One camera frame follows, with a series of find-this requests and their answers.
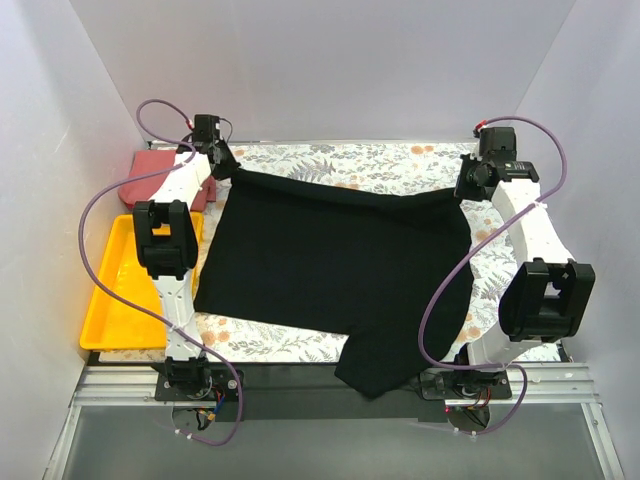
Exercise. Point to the floral table mat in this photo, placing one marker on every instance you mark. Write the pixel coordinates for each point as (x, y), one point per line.
(398, 169)

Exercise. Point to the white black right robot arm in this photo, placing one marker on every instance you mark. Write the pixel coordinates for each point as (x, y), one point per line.
(546, 300)

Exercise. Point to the yellow plastic tray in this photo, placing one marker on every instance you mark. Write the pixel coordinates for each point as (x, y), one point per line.
(110, 324)

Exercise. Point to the black t shirt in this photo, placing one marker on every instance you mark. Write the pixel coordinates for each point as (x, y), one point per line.
(386, 271)

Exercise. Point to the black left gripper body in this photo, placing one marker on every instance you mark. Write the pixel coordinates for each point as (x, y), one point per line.
(223, 161)

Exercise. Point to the folded red t shirt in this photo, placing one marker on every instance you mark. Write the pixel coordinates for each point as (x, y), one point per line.
(151, 161)

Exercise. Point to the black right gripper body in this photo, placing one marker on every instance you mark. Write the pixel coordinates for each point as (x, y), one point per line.
(465, 183)

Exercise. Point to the aluminium frame rail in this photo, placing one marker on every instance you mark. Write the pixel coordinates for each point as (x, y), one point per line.
(98, 386)

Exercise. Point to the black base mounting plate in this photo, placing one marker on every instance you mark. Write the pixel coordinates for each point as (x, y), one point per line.
(312, 392)

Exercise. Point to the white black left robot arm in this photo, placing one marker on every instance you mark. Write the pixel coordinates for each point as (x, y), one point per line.
(167, 247)

